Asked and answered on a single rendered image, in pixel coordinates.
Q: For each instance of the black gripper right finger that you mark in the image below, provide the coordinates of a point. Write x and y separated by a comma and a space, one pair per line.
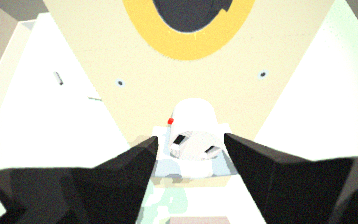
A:
289, 189

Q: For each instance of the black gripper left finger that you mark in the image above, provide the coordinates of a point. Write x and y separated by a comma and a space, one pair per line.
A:
110, 192

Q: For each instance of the white cylinder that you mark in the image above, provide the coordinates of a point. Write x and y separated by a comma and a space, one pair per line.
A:
194, 132

